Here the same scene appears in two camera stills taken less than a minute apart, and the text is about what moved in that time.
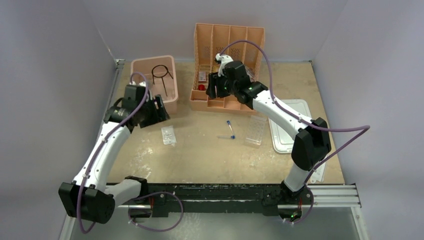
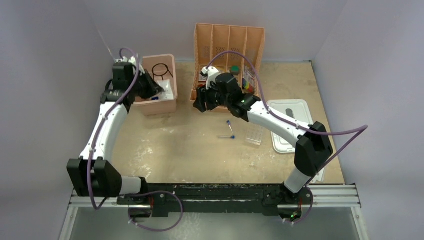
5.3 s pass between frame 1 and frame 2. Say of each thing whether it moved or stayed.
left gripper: moved
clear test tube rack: stayed
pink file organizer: stayed
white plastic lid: stayed
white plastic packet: moved
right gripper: moved
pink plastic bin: stayed
